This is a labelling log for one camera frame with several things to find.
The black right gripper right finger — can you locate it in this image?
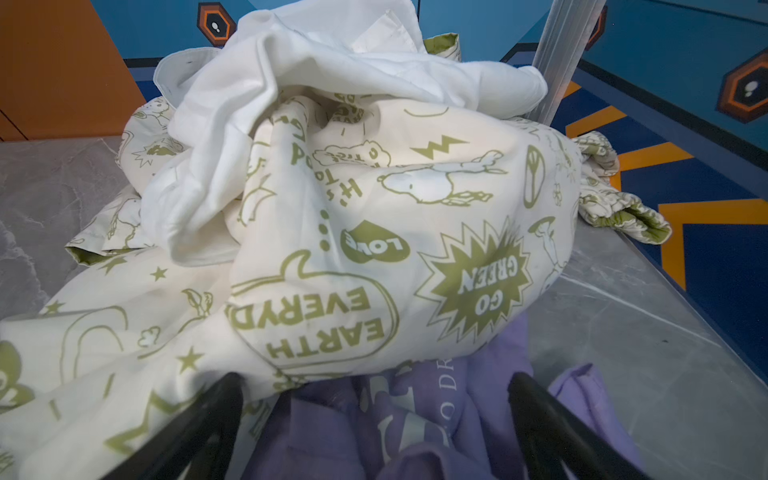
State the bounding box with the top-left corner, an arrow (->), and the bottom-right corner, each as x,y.
508,372 -> 647,479

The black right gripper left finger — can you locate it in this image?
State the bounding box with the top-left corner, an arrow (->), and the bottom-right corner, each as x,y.
104,372 -> 243,479

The lavender purple cloth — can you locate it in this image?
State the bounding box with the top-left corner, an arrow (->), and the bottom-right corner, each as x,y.
239,311 -> 646,480

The cream cloth with green print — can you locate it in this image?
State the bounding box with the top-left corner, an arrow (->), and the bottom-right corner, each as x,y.
0,32 -> 673,480

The plain white cloth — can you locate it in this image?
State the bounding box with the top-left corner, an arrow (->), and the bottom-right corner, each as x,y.
141,1 -> 548,266

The right aluminium corner post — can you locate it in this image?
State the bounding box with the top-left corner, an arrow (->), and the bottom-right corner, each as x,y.
526,0 -> 606,125

